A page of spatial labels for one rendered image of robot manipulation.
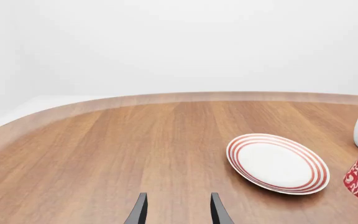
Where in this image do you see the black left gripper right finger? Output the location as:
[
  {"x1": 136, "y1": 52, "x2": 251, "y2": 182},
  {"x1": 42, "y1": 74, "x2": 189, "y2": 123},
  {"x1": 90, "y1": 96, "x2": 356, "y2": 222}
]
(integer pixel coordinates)
[{"x1": 210, "y1": 192, "x2": 236, "y2": 224}]

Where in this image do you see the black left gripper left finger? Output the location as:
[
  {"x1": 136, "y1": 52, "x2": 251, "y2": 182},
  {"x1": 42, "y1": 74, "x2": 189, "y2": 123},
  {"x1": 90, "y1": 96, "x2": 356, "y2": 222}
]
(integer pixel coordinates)
[{"x1": 123, "y1": 192, "x2": 149, "y2": 224}]

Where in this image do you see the white plate with red rings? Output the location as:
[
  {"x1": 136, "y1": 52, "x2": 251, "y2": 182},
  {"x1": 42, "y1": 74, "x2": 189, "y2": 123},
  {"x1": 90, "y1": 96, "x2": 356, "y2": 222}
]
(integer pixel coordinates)
[{"x1": 226, "y1": 133, "x2": 331, "y2": 196}]

